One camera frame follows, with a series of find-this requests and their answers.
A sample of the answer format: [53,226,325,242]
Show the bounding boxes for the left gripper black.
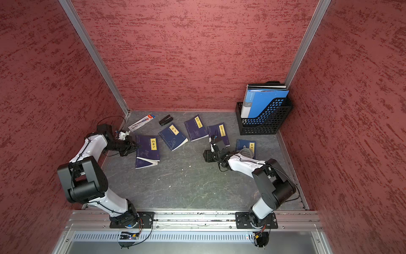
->
[103,135,142,156]

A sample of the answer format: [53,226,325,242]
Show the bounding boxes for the blue book Shijing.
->
[135,158,159,169]

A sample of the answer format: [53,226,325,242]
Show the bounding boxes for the blue book Hanfeizi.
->
[136,135,160,162]

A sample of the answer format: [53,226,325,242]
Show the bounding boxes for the grey knitted cloth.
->
[238,148,254,159]

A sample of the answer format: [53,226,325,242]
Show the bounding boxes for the blue book Mengxi Bitan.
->
[235,139,256,159]

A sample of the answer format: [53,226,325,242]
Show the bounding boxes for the blue book Zhuangzi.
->
[159,124,188,151]

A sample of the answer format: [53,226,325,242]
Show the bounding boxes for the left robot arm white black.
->
[57,124,142,229]

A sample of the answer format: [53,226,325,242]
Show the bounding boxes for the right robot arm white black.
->
[203,135,297,228]

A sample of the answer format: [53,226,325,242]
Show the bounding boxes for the blue book Yuewei notes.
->
[207,122,230,147]

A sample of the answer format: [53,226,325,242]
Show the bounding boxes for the blue book Tang poems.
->
[184,115,208,142]

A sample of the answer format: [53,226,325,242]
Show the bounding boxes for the white red pen package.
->
[128,114,155,132]

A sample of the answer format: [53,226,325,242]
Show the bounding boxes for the black stapler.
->
[159,114,173,126]

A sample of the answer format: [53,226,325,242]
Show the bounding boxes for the black mesh file holder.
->
[235,97,293,135]

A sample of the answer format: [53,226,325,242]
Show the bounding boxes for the blue folder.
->
[241,88,289,119]

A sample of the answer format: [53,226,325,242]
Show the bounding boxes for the dark folders behind blue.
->
[247,81,287,91]

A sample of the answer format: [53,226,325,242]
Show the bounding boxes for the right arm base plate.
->
[235,212,278,229]

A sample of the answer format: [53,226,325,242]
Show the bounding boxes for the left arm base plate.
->
[109,212,155,229]

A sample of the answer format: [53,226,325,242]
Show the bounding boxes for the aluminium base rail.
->
[53,208,333,254]

